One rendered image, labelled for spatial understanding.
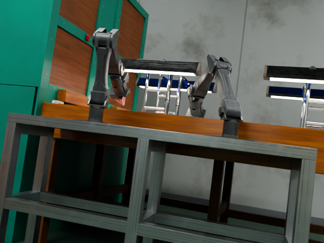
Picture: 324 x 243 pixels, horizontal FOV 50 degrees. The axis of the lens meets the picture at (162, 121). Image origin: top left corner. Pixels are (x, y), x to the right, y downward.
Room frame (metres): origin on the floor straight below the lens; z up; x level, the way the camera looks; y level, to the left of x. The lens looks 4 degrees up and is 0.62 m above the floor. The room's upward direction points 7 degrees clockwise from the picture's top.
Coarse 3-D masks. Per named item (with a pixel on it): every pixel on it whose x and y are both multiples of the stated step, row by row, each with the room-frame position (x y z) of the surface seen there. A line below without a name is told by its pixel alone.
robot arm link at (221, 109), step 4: (220, 108) 1.42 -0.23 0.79; (224, 108) 1.41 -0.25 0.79; (220, 112) 1.42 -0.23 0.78; (224, 112) 1.40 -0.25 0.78; (220, 116) 1.43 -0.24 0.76; (224, 116) 1.39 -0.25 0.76; (240, 116) 1.42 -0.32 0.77; (232, 120) 1.40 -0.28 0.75; (236, 120) 1.40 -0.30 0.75; (240, 120) 1.41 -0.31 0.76
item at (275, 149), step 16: (64, 128) 1.39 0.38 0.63; (80, 128) 1.37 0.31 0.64; (96, 128) 1.35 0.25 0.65; (112, 128) 1.34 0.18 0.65; (128, 128) 1.32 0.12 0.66; (144, 128) 1.30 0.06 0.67; (192, 144) 1.26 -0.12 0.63; (208, 144) 1.24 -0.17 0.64; (224, 144) 1.23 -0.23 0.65; (240, 144) 1.21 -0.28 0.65; (256, 144) 1.20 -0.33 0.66; (272, 144) 1.19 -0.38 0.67
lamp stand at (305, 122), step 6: (312, 66) 1.78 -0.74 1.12; (306, 90) 1.93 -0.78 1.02; (306, 96) 1.93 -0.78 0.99; (306, 102) 1.93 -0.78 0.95; (312, 102) 1.92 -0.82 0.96; (318, 102) 1.91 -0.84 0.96; (306, 108) 1.93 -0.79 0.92; (306, 114) 1.92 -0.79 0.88; (306, 120) 1.92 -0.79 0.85; (306, 126) 1.93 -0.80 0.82
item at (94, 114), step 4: (92, 108) 1.54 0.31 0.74; (96, 108) 1.54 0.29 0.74; (100, 108) 1.55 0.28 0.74; (92, 112) 1.54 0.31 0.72; (96, 112) 1.54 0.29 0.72; (100, 112) 1.55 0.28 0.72; (92, 116) 1.54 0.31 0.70; (96, 116) 1.54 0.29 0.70; (100, 116) 1.55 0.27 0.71; (80, 120) 1.55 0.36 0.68; (88, 120) 1.55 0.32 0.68; (92, 120) 1.54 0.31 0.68; (96, 120) 1.54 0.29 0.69; (100, 120) 1.56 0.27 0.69; (116, 124) 1.56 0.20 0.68
